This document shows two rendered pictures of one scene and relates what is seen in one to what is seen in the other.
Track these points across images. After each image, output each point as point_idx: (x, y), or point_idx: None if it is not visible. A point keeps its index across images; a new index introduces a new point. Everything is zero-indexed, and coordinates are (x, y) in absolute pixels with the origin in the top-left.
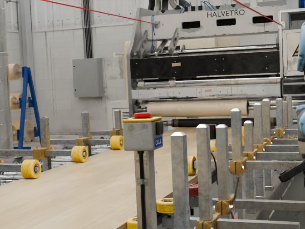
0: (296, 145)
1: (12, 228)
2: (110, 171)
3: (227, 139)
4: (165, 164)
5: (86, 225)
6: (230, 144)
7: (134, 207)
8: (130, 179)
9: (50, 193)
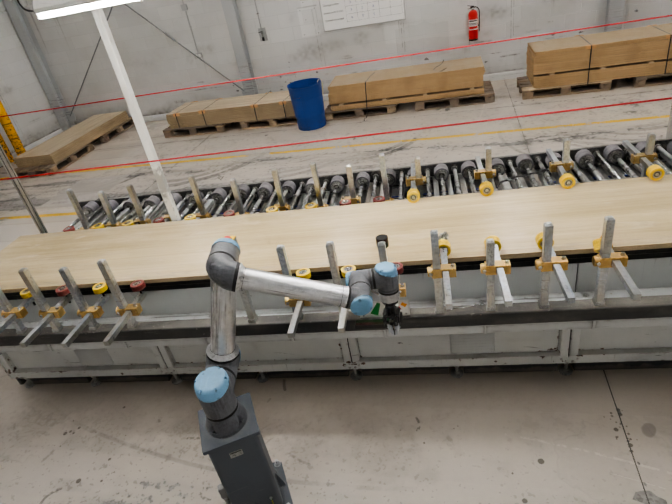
0: (564, 282)
1: (291, 242)
2: (449, 219)
3: (382, 253)
4: (488, 233)
5: (296, 259)
6: None
7: None
8: (419, 236)
9: (367, 224)
